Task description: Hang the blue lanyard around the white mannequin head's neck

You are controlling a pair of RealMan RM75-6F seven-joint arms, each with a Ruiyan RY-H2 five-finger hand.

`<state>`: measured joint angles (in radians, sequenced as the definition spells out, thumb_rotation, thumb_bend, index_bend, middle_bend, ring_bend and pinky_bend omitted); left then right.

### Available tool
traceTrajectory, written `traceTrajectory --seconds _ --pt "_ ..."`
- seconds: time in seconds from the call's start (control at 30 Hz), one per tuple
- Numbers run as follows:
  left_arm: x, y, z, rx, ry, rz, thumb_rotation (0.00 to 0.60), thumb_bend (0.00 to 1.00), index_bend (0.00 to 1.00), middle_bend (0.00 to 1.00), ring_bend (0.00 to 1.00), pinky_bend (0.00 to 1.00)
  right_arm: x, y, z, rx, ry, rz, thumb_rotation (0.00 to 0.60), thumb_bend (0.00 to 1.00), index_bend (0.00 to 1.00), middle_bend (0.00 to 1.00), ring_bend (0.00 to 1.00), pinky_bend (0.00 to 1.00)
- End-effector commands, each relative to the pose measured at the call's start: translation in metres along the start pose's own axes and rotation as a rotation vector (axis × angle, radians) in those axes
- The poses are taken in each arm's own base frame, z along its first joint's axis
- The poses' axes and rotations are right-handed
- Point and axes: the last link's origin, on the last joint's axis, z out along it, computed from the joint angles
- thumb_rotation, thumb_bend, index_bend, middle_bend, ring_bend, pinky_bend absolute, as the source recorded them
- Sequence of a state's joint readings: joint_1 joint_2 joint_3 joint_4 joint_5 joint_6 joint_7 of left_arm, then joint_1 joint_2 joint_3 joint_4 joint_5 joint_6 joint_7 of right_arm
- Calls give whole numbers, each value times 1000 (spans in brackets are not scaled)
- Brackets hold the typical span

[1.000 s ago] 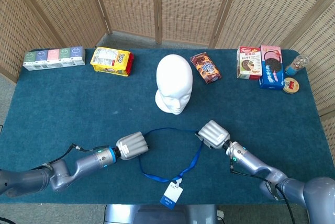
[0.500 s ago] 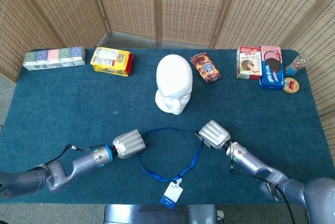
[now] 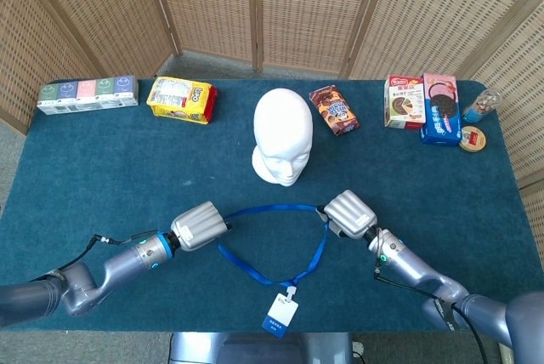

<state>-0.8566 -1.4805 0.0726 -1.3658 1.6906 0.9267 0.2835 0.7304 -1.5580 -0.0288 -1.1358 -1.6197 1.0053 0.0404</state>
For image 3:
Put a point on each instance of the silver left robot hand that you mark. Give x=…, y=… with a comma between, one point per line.
x=200, y=225

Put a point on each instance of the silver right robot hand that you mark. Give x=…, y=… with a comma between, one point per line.
x=350, y=213

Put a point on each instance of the white badge card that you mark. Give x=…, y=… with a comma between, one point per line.
x=278, y=317

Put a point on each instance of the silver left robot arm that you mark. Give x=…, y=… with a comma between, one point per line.
x=119, y=268

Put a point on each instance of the white foam mannequin head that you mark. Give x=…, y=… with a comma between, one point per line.
x=282, y=126

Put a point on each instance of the teal table cloth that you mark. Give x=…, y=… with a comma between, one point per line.
x=127, y=168

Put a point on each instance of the brown chocolate cookie box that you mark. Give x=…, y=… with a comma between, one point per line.
x=336, y=111

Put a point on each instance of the white red cardboard box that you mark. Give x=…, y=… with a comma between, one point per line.
x=401, y=104

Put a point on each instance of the yellow Lipo biscuit bag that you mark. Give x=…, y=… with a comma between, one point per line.
x=178, y=100

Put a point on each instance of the pink blue Oreo box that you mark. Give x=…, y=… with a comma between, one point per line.
x=442, y=113

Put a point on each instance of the grey robot torso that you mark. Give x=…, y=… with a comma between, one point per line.
x=263, y=349

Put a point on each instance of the round red gold tin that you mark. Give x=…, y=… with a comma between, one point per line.
x=473, y=139

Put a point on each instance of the clear snack jar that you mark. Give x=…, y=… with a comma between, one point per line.
x=480, y=106

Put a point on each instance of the pastel tissue multipack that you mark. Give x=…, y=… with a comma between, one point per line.
x=85, y=94

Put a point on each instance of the woven bamboo folding screen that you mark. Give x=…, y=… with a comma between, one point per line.
x=306, y=7

